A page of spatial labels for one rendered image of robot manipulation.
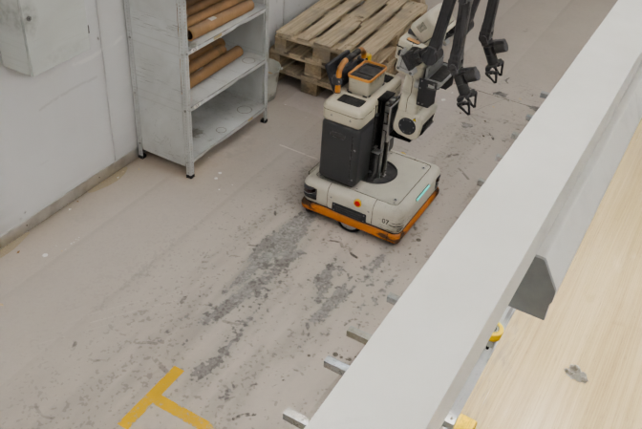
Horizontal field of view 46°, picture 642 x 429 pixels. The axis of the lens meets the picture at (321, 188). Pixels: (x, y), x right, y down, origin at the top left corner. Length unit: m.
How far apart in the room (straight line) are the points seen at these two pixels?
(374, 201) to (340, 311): 0.71
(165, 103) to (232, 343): 1.67
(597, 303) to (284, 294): 1.76
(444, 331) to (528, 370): 2.17
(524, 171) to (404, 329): 0.27
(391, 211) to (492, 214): 3.64
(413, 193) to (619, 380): 2.04
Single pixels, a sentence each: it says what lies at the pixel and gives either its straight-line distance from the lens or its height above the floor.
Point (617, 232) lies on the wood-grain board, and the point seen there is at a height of 0.90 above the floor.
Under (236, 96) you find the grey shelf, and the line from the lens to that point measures 5.67.
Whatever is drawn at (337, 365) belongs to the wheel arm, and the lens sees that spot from 2.57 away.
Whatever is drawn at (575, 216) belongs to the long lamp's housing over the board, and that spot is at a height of 2.37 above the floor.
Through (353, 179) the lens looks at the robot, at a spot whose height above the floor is 0.36.
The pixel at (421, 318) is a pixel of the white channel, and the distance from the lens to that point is 0.61.
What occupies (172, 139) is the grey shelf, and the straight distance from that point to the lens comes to 4.96.
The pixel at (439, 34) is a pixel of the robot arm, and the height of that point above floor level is 1.36.
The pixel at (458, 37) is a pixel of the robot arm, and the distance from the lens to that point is 3.80.
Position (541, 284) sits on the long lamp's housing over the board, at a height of 2.35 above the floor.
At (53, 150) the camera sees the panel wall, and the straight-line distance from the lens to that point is 4.66.
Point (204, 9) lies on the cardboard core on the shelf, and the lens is 4.95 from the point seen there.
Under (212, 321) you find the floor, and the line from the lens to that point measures 4.04.
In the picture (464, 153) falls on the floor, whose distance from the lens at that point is 5.49.
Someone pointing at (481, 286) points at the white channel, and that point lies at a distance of 0.65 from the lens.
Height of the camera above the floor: 2.89
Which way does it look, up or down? 36 degrees down
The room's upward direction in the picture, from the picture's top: 4 degrees clockwise
